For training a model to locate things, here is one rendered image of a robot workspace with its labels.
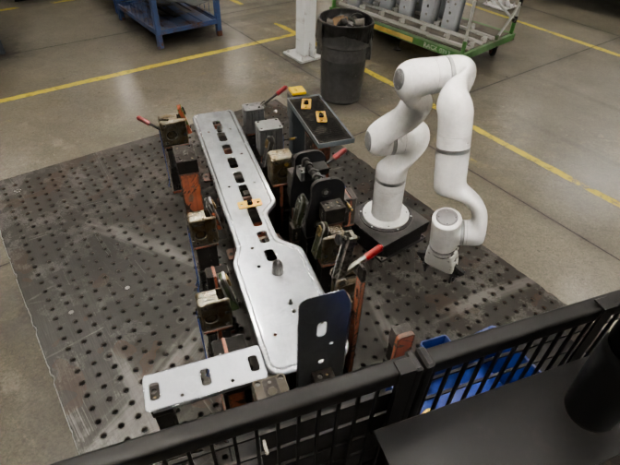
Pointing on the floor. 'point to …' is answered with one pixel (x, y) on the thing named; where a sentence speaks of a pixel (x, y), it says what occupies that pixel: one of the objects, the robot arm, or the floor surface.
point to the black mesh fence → (270, 413)
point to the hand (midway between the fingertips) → (438, 272)
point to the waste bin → (343, 53)
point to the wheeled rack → (489, 41)
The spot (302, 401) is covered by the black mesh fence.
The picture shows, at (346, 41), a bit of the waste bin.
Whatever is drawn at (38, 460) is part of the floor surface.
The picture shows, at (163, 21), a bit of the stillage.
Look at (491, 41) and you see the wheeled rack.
